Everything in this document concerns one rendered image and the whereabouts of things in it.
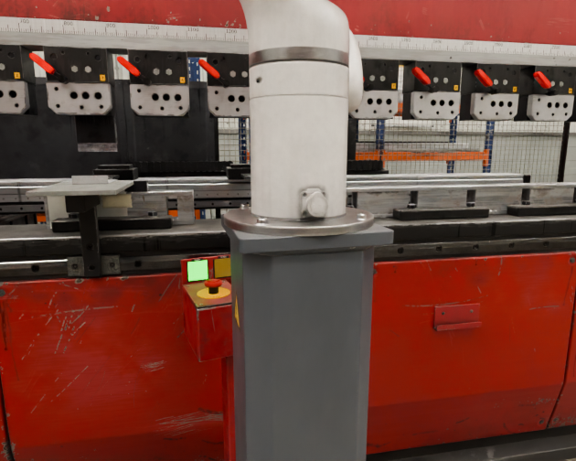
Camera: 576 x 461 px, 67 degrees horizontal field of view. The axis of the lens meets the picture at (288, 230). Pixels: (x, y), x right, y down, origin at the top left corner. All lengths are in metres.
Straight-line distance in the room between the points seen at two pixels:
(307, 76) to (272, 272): 0.22
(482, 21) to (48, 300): 1.43
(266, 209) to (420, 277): 0.89
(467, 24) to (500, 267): 0.73
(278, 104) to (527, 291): 1.21
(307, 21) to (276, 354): 0.37
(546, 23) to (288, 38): 1.24
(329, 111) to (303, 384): 0.32
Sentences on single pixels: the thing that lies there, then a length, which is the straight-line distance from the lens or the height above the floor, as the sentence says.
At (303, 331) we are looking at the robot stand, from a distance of 0.51.
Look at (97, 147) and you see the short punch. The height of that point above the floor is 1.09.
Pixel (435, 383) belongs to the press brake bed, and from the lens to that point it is 1.52.
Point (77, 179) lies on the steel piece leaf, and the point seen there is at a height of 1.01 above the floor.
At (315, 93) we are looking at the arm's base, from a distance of 0.50.
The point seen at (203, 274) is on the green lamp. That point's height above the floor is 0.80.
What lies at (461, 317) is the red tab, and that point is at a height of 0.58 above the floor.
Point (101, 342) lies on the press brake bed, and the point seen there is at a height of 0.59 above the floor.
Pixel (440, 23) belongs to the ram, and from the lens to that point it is 1.46.
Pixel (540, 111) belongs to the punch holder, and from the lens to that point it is 1.63.
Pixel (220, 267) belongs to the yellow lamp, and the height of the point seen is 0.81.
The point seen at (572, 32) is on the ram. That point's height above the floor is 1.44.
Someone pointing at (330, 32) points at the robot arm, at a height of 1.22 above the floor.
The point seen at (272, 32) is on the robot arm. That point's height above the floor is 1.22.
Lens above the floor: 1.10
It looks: 11 degrees down
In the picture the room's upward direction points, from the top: straight up
